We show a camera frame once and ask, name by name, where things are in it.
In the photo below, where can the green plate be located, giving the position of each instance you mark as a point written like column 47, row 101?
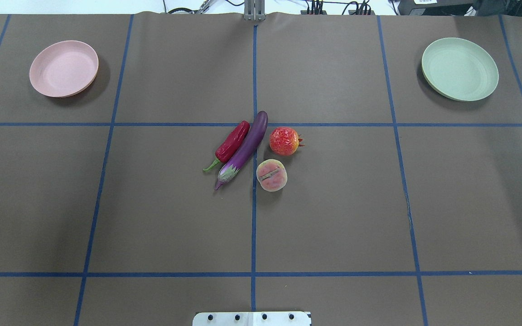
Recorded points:
column 459, row 69

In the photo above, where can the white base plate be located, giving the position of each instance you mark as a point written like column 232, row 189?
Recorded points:
column 268, row 318

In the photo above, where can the purple eggplant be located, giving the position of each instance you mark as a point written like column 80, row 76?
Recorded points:
column 245, row 151

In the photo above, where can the red chili pepper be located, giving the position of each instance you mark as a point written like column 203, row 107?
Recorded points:
column 230, row 145

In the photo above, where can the brown grid table mat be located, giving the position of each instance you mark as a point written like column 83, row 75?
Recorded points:
column 403, row 208

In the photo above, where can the pink plate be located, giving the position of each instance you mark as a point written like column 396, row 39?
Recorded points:
column 64, row 69

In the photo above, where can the red pomegranate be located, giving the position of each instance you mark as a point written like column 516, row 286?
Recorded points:
column 285, row 141

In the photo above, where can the peach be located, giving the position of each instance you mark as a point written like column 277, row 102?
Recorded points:
column 272, row 175

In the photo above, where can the aluminium camera post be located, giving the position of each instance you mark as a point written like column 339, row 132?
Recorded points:
column 254, row 10

